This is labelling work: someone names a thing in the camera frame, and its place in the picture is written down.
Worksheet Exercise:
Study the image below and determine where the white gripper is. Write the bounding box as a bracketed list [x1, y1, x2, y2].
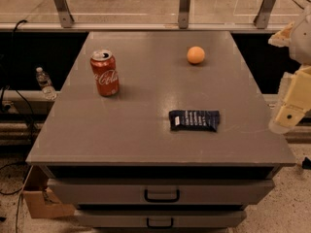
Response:
[268, 5, 311, 134]

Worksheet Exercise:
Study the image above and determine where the dark blue rxbar wrapper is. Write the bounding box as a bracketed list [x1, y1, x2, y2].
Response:
[169, 110, 220, 132]

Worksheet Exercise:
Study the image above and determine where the red coca-cola can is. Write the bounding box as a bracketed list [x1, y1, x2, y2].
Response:
[90, 50, 120, 97]

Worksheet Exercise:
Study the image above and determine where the black object on floor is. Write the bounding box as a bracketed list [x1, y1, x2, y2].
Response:
[302, 157, 311, 170]

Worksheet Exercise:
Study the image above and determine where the orange fruit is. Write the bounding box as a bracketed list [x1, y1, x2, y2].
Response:
[187, 47, 205, 64]

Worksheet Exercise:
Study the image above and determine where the grey drawer cabinet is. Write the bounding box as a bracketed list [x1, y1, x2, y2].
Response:
[27, 31, 294, 233]

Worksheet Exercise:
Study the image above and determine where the lower grey drawer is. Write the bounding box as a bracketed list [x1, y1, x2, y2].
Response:
[75, 210, 246, 228]

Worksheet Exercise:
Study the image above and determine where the grey drawer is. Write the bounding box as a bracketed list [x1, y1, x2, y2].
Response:
[48, 179, 274, 206]
[75, 210, 246, 228]

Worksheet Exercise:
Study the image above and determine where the clear plastic water bottle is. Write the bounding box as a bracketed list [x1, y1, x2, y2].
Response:
[36, 67, 57, 100]

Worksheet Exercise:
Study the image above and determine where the upper grey drawer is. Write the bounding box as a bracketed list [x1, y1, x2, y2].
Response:
[48, 179, 274, 206]

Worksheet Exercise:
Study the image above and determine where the brown cardboard box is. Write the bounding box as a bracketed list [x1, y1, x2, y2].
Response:
[21, 165, 77, 219]

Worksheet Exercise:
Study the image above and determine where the right metal railing bracket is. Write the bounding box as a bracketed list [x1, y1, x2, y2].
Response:
[254, 0, 276, 29]

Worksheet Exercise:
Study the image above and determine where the black upper drawer handle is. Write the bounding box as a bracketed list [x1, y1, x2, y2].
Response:
[144, 189, 180, 203]

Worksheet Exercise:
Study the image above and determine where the black drawer handle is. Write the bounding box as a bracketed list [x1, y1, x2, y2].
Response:
[144, 189, 180, 203]
[146, 218, 174, 229]

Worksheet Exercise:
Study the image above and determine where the black lower drawer handle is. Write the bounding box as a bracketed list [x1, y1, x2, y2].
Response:
[146, 218, 174, 229]

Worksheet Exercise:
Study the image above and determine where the left metal railing bracket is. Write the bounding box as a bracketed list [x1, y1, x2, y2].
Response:
[53, 0, 74, 28]

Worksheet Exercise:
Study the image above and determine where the black cable on left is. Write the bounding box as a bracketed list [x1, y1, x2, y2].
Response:
[0, 18, 40, 233]

